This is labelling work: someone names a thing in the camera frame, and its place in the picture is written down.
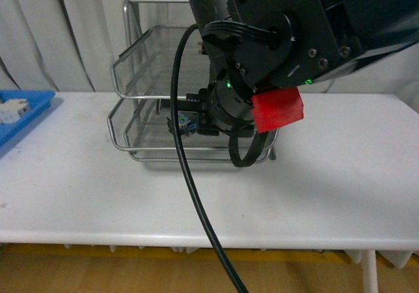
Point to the grey curtain backdrop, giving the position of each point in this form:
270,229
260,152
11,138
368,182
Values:
69,45

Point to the silver mesh three-tier rack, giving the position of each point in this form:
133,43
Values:
141,78

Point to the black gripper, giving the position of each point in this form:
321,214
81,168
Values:
224,106

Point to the white table leg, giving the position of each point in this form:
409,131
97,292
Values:
370,277

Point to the blue green button switch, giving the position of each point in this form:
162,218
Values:
188,123

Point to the blue plastic tray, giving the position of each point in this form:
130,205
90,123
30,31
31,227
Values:
40,100

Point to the white circuit breaker switch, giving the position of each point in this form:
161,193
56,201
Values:
13,109

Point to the red block on arm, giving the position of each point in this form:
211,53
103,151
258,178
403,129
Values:
277,108

